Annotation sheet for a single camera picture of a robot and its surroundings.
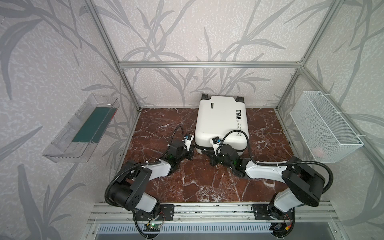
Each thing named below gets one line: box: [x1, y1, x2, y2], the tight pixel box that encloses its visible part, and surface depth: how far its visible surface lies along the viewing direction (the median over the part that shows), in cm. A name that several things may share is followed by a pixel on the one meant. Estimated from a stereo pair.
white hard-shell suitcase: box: [194, 94, 250, 156], surface depth 87 cm
